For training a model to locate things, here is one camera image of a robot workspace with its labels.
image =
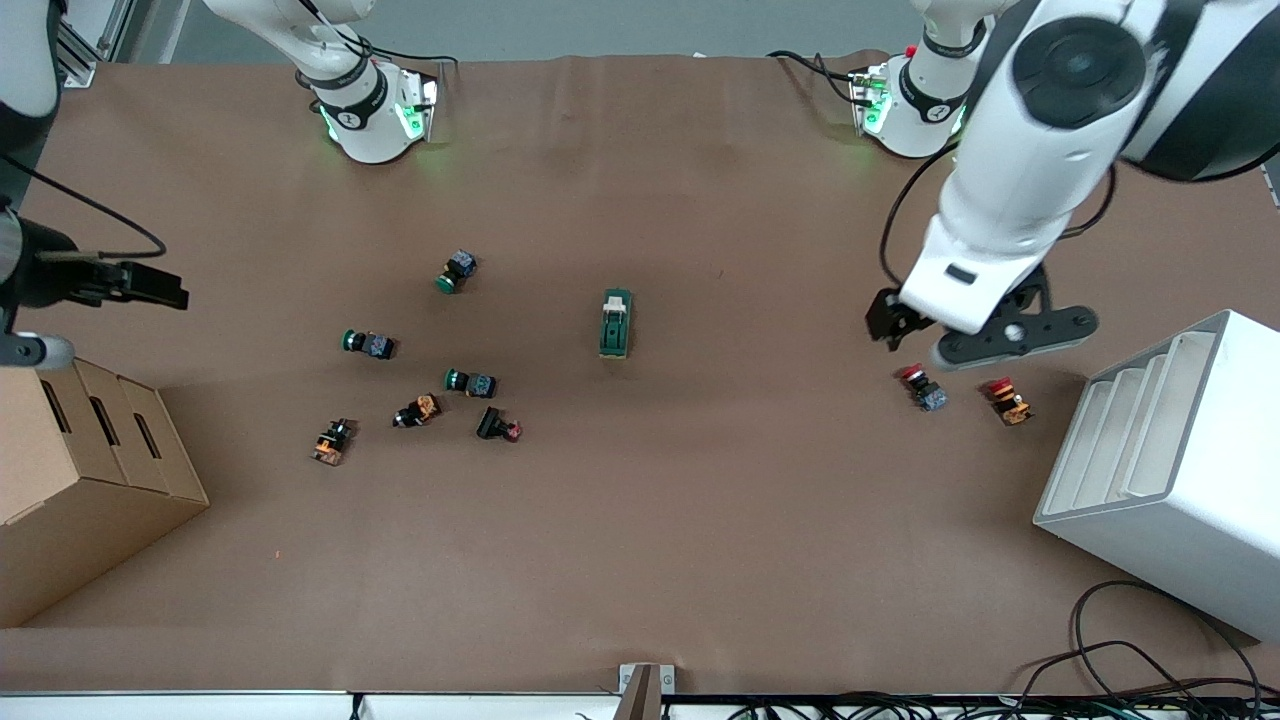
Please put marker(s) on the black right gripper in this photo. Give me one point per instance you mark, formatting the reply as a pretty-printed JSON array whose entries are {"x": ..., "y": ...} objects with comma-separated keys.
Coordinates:
[{"x": 48, "y": 277}]

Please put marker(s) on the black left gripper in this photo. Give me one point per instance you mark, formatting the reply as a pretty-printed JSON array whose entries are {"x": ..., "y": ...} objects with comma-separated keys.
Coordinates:
[{"x": 886, "y": 316}]

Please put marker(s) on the green load switch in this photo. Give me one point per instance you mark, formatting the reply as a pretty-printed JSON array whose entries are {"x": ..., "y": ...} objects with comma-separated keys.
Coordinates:
[{"x": 615, "y": 322}]

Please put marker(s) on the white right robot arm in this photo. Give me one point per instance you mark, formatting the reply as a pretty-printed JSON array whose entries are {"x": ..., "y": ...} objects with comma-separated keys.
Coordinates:
[{"x": 362, "y": 115}]

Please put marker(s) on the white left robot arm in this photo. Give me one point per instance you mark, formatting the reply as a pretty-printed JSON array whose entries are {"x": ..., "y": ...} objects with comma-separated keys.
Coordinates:
[{"x": 1010, "y": 200}]

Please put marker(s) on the red push button grey block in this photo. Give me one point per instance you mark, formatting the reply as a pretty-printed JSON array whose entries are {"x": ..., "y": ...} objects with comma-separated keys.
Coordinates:
[{"x": 925, "y": 390}]

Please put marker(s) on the red push button orange block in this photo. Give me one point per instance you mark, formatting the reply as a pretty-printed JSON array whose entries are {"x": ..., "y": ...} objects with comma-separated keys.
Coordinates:
[{"x": 1010, "y": 402}]

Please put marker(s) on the brown cardboard box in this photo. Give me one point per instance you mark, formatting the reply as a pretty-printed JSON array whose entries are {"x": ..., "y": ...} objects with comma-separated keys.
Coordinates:
[{"x": 80, "y": 500}]

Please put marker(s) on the green push button grey block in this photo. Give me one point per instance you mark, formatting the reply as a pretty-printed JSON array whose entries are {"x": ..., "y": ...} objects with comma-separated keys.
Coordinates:
[
  {"x": 458, "y": 270},
  {"x": 370, "y": 345},
  {"x": 472, "y": 383}
]

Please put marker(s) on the black push button orange block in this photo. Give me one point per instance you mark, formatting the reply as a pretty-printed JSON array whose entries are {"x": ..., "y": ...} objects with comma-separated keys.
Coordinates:
[
  {"x": 332, "y": 442},
  {"x": 418, "y": 411}
]

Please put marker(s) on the brown paper table cover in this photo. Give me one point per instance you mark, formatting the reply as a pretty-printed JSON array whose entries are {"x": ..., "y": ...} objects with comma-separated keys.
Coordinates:
[{"x": 700, "y": 520}]

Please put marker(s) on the white plastic stepped rack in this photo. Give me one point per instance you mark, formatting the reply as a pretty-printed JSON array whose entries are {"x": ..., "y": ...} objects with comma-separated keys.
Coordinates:
[{"x": 1180, "y": 500}]

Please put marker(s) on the aluminium frame profile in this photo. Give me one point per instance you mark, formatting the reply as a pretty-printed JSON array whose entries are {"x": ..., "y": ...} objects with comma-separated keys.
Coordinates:
[{"x": 85, "y": 60}]

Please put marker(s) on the black switch with pink tip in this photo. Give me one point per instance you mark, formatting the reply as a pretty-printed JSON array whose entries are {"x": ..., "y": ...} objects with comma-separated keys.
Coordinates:
[{"x": 496, "y": 424}]

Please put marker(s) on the white table edge rail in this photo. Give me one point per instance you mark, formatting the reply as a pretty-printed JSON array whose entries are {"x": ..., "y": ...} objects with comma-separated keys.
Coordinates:
[{"x": 200, "y": 706}]

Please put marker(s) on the grey metal bracket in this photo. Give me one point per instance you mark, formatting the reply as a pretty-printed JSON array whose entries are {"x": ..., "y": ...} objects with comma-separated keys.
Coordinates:
[{"x": 645, "y": 690}]

